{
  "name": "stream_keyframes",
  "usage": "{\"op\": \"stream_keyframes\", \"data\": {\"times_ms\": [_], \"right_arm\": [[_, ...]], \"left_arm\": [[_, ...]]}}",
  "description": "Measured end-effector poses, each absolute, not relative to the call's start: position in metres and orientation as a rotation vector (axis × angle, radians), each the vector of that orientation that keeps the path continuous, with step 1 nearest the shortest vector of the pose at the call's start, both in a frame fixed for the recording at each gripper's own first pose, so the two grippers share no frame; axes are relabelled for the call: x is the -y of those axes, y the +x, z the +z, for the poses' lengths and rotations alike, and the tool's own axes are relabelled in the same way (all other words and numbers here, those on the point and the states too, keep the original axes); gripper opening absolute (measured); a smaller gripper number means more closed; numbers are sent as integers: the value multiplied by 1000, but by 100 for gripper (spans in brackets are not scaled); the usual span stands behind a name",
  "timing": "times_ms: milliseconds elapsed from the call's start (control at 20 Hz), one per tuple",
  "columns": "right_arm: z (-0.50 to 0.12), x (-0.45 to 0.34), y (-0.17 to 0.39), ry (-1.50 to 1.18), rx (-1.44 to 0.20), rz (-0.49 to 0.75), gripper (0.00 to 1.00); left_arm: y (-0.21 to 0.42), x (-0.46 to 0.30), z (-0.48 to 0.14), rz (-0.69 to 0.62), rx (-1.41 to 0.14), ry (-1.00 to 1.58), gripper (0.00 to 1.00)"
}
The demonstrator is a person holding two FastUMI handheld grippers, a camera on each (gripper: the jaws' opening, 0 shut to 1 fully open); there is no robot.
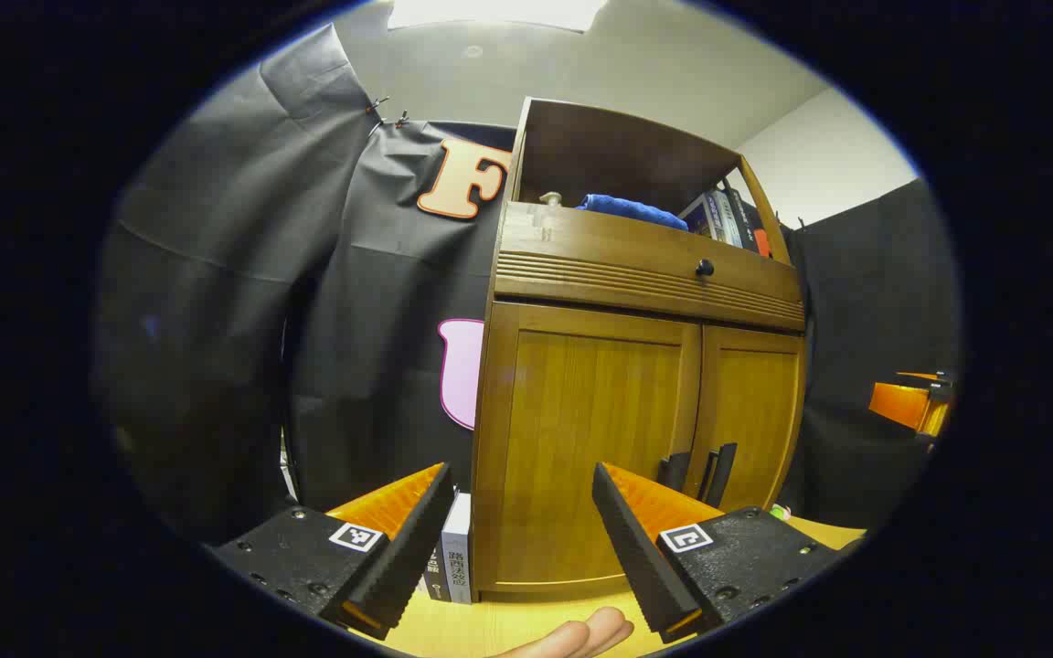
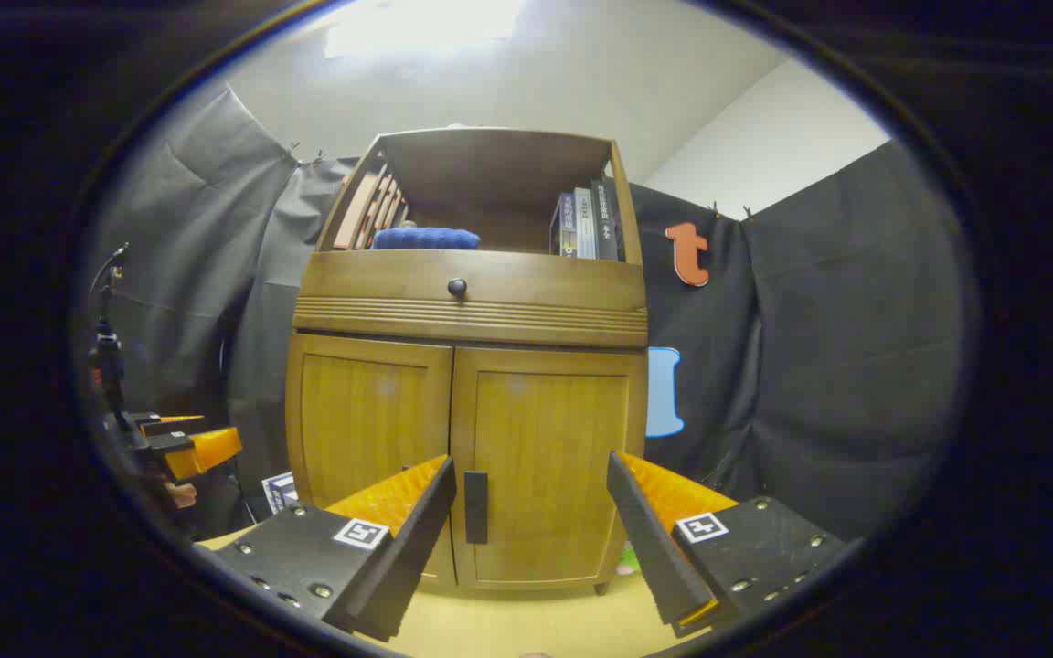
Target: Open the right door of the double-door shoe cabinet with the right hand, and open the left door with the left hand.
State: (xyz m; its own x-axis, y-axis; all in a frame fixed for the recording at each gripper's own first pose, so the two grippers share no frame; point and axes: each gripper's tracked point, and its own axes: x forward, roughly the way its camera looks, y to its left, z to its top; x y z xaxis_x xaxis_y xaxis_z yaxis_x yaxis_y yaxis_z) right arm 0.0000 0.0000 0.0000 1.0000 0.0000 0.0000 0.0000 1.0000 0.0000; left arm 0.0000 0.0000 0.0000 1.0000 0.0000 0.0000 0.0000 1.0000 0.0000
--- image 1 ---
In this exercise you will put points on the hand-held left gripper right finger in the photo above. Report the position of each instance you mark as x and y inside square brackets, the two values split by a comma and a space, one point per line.
[632, 548]

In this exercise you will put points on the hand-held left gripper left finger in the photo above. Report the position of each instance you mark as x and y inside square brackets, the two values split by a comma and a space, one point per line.
[417, 539]

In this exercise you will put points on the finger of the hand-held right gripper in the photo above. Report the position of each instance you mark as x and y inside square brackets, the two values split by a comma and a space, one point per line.
[901, 405]

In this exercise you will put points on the wooden shoe cabinet door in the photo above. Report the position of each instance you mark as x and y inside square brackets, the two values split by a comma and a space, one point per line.
[755, 411]
[581, 429]

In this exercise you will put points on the wooden double-door shoe cabinet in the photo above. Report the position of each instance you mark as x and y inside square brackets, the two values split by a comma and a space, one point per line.
[504, 439]

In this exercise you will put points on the wooden cabinet drawer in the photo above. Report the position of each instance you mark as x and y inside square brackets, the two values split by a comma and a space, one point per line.
[618, 256]

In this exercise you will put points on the dark upright book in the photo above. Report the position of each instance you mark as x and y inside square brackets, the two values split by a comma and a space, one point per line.
[434, 576]

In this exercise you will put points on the white upright book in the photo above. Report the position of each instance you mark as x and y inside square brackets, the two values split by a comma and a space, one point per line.
[458, 548]

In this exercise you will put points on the small green pink object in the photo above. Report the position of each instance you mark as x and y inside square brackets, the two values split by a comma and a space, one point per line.
[779, 512]

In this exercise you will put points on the round black drawer knob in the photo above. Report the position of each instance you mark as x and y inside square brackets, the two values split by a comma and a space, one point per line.
[705, 268]

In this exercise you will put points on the dark grey book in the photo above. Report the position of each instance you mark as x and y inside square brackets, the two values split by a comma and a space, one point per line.
[744, 224]

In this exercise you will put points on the pale grey book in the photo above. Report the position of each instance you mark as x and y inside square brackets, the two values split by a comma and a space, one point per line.
[724, 219]

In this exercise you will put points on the dark blue book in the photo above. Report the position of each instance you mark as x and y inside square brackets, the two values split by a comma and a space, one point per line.
[698, 217]

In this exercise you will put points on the black backdrop cloth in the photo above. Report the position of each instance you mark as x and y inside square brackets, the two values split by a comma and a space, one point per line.
[234, 302]

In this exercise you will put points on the blue folded towel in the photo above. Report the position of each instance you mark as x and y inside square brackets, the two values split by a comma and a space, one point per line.
[632, 209]

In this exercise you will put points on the ceiling light panel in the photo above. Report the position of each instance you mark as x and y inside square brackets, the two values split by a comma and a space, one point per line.
[499, 11]

